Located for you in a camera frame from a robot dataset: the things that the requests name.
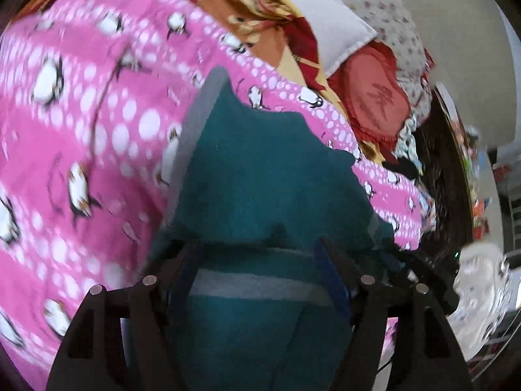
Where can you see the pile of mixed clothes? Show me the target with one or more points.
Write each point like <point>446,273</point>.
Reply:
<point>404,160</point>

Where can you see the white fluffy cloth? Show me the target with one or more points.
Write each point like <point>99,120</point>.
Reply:
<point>483,286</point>

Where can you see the red heart cushion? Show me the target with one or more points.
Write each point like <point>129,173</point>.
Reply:
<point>376,106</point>

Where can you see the metal drying rack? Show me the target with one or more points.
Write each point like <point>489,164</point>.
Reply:
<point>495,346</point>

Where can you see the white square pillow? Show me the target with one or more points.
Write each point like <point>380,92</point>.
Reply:
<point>339,32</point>

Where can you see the pink penguin blanket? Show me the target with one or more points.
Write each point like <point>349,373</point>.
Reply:
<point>94,94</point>

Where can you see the floral grey quilt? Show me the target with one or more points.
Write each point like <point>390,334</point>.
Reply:
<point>395,27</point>

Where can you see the red yellow patterned blanket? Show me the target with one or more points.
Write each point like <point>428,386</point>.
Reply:
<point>277,33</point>

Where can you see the teal grey striped sweater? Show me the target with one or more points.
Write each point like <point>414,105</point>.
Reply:
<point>256,191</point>

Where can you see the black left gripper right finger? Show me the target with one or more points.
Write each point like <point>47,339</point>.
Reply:
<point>356,298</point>

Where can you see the dark carved wooden headboard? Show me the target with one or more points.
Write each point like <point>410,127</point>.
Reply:
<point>441,143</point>

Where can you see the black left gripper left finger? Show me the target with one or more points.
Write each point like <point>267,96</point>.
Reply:
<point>163,289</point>

